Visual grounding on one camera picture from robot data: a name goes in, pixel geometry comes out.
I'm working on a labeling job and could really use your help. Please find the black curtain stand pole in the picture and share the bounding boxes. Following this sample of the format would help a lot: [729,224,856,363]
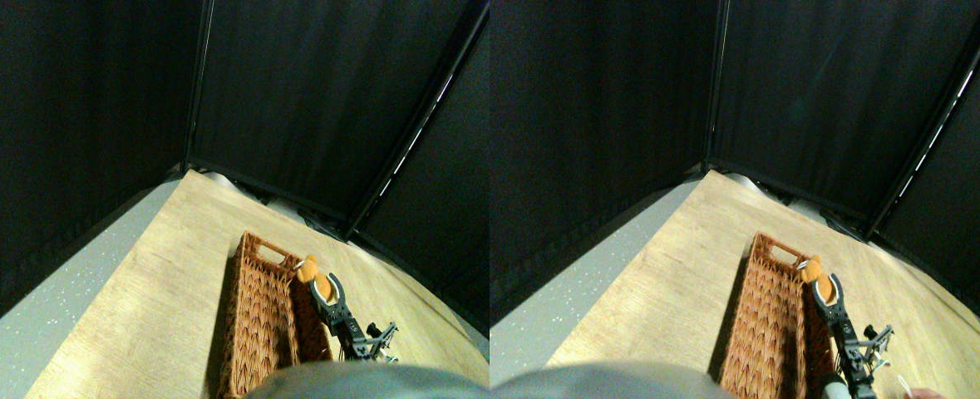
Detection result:
[180,0,214,175]
[702,0,733,175]
[342,0,490,242]
[862,0,980,242]

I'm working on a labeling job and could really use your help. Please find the brown wicker basket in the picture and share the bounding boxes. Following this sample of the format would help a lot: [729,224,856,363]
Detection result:
[219,231,333,398]
[718,233,836,398]

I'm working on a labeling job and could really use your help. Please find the orange plush toy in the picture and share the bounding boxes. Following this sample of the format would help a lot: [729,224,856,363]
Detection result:
[292,254,325,288]
[798,255,836,305]

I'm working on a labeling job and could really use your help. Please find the black curtain stand foot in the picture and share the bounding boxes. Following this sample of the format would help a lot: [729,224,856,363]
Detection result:
[297,209,347,244]
[819,209,871,244]

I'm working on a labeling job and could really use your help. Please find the black bracket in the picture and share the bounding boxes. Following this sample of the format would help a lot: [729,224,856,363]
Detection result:
[363,322,400,360]

